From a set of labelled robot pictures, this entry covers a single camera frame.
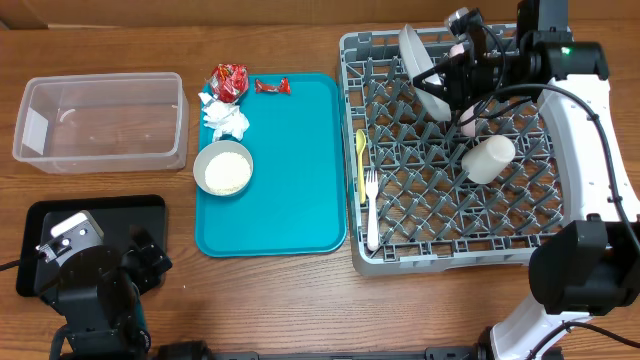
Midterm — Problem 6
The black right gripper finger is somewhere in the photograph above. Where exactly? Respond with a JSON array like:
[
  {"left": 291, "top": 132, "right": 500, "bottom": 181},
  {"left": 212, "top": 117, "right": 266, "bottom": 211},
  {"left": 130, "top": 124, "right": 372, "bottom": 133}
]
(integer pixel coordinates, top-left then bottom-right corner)
[
  {"left": 412, "top": 57, "right": 446, "bottom": 85},
  {"left": 413, "top": 79, "right": 449, "bottom": 100}
]

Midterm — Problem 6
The white round plate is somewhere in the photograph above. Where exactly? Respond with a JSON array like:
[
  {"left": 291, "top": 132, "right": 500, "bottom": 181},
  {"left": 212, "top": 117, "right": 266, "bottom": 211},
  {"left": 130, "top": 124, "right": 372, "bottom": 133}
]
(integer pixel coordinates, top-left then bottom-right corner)
[{"left": 398, "top": 23, "right": 453, "bottom": 123}]

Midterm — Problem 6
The pink round plate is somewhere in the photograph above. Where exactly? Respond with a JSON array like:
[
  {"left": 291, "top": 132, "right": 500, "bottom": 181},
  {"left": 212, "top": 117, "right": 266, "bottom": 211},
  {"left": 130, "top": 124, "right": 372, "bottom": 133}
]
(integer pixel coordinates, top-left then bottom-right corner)
[{"left": 449, "top": 43, "right": 477, "bottom": 137}]

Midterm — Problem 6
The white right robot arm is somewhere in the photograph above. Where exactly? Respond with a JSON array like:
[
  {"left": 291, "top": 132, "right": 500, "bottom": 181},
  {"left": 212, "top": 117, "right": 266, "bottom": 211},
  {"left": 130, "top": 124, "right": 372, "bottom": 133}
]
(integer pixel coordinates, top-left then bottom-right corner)
[{"left": 399, "top": 0, "right": 639, "bottom": 359}]

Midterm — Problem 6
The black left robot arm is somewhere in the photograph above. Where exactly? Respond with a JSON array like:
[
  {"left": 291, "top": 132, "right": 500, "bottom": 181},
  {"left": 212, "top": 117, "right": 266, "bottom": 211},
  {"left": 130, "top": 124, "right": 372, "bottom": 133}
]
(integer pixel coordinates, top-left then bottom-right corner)
[{"left": 36, "top": 204, "right": 172, "bottom": 359}]

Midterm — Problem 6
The grey dishwasher rack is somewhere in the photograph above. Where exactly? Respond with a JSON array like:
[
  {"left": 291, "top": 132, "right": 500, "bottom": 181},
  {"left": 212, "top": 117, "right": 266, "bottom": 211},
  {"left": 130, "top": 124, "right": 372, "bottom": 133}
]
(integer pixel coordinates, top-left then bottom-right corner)
[{"left": 338, "top": 31, "right": 563, "bottom": 276}]

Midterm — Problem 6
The black tray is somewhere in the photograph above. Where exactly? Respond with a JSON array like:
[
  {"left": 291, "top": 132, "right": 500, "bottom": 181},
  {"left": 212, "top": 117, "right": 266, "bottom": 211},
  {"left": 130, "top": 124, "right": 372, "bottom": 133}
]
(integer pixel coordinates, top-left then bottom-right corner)
[{"left": 16, "top": 195, "right": 167, "bottom": 307}]

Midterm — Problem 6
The white plastic cup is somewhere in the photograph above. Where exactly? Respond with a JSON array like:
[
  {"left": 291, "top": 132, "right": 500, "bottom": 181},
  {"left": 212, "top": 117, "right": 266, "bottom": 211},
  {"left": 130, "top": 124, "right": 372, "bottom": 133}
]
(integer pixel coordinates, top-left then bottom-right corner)
[{"left": 461, "top": 135, "right": 516, "bottom": 185}]

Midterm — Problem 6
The yellow plastic spoon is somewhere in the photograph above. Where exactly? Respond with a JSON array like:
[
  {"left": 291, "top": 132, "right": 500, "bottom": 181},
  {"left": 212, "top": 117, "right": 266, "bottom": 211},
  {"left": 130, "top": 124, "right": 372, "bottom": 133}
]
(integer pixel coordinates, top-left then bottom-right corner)
[{"left": 355, "top": 129, "right": 367, "bottom": 204}]

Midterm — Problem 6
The white plastic fork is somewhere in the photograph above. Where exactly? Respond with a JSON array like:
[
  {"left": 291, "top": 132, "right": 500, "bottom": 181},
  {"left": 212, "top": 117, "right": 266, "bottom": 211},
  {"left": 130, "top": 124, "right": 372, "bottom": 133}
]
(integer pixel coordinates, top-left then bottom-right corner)
[{"left": 365, "top": 168, "right": 380, "bottom": 252}]

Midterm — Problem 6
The grey bowl of rice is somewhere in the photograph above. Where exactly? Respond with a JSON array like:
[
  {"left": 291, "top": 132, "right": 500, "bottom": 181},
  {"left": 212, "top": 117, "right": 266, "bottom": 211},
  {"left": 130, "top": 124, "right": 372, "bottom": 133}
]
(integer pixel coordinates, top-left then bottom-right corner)
[{"left": 193, "top": 140, "right": 253, "bottom": 197}]

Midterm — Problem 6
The clear plastic bin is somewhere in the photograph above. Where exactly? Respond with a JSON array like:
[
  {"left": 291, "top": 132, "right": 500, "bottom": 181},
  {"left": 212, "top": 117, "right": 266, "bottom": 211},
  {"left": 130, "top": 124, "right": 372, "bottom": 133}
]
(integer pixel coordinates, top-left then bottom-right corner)
[{"left": 12, "top": 72, "right": 189, "bottom": 174}]

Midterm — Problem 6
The small red sauce packet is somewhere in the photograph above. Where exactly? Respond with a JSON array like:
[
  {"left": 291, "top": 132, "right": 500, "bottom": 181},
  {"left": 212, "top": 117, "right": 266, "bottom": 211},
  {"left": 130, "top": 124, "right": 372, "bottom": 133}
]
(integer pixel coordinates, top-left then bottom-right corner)
[{"left": 254, "top": 77, "right": 291, "bottom": 95}]

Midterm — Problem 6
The teal plastic tray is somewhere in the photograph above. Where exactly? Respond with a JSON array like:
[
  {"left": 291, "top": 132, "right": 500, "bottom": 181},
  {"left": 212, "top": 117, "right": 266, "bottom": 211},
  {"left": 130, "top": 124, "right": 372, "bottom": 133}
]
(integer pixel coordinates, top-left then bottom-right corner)
[{"left": 194, "top": 73, "right": 347, "bottom": 258}]

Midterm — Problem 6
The white crumpled napkin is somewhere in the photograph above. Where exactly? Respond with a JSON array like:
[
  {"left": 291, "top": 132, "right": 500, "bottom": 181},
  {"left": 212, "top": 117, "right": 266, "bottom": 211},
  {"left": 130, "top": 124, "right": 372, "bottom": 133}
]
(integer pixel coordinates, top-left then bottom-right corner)
[{"left": 198, "top": 92, "right": 250, "bottom": 142}]

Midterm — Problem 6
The red crumpled snack wrapper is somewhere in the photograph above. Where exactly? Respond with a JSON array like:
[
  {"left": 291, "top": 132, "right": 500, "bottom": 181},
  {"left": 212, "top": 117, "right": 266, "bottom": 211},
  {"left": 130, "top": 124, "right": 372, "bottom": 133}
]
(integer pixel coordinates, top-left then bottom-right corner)
[{"left": 208, "top": 64, "right": 249, "bottom": 103}]

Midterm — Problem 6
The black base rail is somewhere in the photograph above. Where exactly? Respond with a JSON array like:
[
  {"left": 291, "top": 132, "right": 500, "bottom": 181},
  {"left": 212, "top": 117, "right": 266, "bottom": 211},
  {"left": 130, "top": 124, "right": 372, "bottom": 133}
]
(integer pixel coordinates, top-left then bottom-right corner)
[{"left": 151, "top": 341, "right": 493, "bottom": 360}]

